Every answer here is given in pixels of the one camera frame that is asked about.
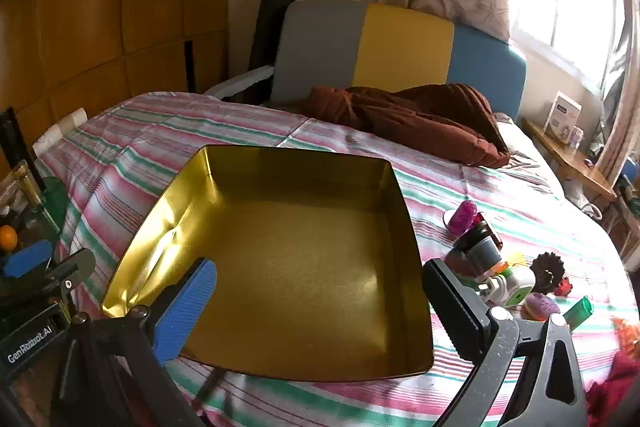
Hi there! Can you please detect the gold tin box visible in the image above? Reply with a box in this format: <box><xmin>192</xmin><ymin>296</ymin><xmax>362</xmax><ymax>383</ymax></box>
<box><xmin>100</xmin><ymin>144</ymin><xmax>435</xmax><ymax>383</ymax></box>

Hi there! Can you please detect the glass side table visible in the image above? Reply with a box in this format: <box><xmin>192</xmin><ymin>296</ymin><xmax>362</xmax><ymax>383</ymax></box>
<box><xmin>0</xmin><ymin>162</ymin><xmax>68</xmax><ymax>298</ymax></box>

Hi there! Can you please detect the pale grey duvet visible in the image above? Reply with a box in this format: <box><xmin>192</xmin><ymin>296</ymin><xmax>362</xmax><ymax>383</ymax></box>
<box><xmin>492</xmin><ymin>112</ymin><xmax>571</xmax><ymax>208</ymax></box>

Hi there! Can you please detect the grey sheer curtain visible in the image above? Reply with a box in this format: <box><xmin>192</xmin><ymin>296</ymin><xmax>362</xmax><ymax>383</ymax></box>
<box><xmin>597</xmin><ymin>0</ymin><xmax>640</xmax><ymax>188</ymax></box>

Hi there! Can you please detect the white green cube toy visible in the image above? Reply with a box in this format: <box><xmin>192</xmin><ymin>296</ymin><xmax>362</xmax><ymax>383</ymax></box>
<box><xmin>480</xmin><ymin>264</ymin><xmax>536</xmax><ymax>308</ymax></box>

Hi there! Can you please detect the dark brown toy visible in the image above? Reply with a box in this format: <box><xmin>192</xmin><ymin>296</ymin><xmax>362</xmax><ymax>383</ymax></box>
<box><xmin>530</xmin><ymin>252</ymin><xmax>566</xmax><ymax>295</ymax></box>

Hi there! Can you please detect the white plastic armrest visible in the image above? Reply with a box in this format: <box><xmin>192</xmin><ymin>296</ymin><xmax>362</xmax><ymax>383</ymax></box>
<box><xmin>202</xmin><ymin>66</ymin><xmax>275</xmax><ymax>100</ymax></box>

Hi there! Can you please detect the striped bed quilt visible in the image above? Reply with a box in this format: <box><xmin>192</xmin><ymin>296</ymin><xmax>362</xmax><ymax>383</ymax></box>
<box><xmin>32</xmin><ymin>92</ymin><xmax>640</xmax><ymax>427</ymax></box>

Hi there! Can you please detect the red garment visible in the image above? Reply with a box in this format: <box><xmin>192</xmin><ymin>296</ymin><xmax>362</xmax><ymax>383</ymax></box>
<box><xmin>587</xmin><ymin>347</ymin><xmax>640</xmax><ymax>427</ymax></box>

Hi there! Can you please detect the white carton box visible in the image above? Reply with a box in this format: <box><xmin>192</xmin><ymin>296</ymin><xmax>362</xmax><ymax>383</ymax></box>
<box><xmin>545</xmin><ymin>91</ymin><xmax>583</xmax><ymax>142</ymax></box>

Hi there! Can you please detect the white plastic pipe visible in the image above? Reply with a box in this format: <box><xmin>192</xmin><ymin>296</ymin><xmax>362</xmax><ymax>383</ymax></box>
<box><xmin>32</xmin><ymin>107</ymin><xmax>88</xmax><ymax>155</ymax></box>

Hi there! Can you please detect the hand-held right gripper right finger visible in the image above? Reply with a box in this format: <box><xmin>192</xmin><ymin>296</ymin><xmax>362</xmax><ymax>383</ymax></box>
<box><xmin>422</xmin><ymin>258</ymin><xmax>588</xmax><ymax>427</ymax></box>

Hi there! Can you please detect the purple perforated cup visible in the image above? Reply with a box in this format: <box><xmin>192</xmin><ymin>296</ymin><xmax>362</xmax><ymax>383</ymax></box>
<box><xmin>446</xmin><ymin>200</ymin><xmax>481</xmax><ymax>235</ymax></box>

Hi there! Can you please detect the brown blanket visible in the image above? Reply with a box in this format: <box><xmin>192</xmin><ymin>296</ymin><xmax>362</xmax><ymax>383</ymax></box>
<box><xmin>300</xmin><ymin>83</ymin><xmax>512</xmax><ymax>168</ymax></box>

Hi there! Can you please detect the wooden bedside table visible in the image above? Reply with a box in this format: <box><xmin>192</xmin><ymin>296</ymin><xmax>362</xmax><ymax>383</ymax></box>
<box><xmin>522</xmin><ymin>117</ymin><xmax>618</xmax><ymax>202</ymax></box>

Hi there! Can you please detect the grey yellow blue headboard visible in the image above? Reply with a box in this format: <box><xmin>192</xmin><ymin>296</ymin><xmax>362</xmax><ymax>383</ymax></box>
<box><xmin>272</xmin><ymin>0</ymin><xmax>528</xmax><ymax>120</ymax></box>

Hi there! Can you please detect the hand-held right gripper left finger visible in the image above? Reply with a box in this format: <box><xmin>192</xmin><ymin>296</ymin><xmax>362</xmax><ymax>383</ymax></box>
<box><xmin>50</xmin><ymin>257</ymin><xmax>219</xmax><ymax>427</ymax></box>

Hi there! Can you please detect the black cylinder with grey cap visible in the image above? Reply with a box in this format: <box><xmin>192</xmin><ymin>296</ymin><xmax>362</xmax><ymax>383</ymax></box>
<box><xmin>452</xmin><ymin>232</ymin><xmax>501</xmax><ymax>278</ymax></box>

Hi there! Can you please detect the black pole with brass fitting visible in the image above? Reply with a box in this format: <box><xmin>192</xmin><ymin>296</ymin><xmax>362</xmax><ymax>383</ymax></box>
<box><xmin>0</xmin><ymin>107</ymin><xmax>46</xmax><ymax>208</ymax></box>

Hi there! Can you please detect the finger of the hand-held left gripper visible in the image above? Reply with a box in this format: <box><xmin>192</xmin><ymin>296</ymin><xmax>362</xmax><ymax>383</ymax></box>
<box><xmin>0</xmin><ymin>239</ymin><xmax>55</xmax><ymax>280</ymax></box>
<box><xmin>45</xmin><ymin>249</ymin><xmax>97</xmax><ymax>314</ymax></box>

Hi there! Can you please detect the purple oval soap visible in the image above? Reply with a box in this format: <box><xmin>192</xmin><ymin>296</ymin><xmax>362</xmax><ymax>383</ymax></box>
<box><xmin>520</xmin><ymin>293</ymin><xmax>561</xmax><ymax>322</ymax></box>

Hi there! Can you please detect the teal plastic stand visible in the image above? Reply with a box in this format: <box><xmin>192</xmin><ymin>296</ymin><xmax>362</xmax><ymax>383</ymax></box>
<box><xmin>562</xmin><ymin>298</ymin><xmax>593</xmax><ymax>328</ymax></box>

